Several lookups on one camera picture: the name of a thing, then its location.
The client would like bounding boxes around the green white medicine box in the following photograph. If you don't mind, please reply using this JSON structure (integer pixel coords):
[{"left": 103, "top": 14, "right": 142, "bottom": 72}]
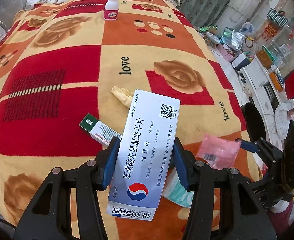
[{"left": 79, "top": 113, "right": 122, "bottom": 147}]

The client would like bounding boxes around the white pink pill bottle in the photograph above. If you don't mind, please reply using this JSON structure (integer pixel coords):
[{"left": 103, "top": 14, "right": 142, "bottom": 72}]
[{"left": 103, "top": 0, "right": 119, "bottom": 21}]

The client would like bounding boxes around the black round trash bin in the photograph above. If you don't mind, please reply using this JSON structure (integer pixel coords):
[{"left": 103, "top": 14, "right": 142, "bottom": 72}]
[{"left": 241, "top": 102, "right": 266, "bottom": 142}]

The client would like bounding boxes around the white tv cabinet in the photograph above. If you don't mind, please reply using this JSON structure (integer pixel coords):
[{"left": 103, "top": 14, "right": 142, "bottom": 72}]
[{"left": 239, "top": 57, "right": 288, "bottom": 148}]

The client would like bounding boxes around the teal tissue pack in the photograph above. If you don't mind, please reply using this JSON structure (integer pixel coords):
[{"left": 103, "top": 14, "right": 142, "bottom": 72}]
[{"left": 162, "top": 168, "right": 194, "bottom": 208}]

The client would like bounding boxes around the white lace covered appliance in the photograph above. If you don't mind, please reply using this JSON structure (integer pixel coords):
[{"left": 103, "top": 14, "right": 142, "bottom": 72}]
[{"left": 216, "top": 0, "right": 261, "bottom": 35}]

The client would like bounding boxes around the yellow crumpled tissue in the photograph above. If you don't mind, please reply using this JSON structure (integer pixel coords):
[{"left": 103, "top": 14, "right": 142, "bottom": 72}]
[{"left": 111, "top": 86, "right": 134, "bottom": 108}]

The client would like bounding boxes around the blue white medicine box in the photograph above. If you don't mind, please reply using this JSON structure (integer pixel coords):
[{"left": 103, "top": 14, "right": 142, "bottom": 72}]
[{"left": 107, "top": 89, "right": 180, "bottom": 221}]

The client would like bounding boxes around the brown paper gift bag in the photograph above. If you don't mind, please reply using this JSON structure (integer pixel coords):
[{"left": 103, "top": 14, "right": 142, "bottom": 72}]
[{"left": 255, "top": 49, "right": 273, "bottom": 69}]

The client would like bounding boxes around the pink plastic bag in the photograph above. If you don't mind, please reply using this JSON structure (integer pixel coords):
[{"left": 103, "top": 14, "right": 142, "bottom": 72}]
[{"left": 196, "top": 134, "right": 241, "bottom": 170}]

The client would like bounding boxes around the striped tote bag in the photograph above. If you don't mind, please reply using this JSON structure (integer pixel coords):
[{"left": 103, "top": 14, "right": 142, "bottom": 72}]
[{"left": 267, "top": 8, "right": 289, "bottom": 28}]

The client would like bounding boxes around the small wooden stool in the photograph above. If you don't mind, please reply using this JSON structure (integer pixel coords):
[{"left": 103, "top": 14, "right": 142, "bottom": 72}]
[{"left": 203, "top": 31, "right": 220, "bottom": 48}]

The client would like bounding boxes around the swaddled baby doll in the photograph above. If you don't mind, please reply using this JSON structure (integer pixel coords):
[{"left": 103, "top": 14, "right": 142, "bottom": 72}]
[{"left": 274, "top": 99, "right": 294, "bottom": 140}]

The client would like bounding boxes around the patterned fleece blanket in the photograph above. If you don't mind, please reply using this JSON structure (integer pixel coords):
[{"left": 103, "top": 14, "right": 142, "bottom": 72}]
[{"left": 0, "top": 0, "right": 248, "bottom": 237}]

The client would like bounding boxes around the silver foil bag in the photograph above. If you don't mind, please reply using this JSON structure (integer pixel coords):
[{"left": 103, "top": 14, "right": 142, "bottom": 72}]
[{"left": 228, "top": 30, "right": 245, "bottom": 51}]

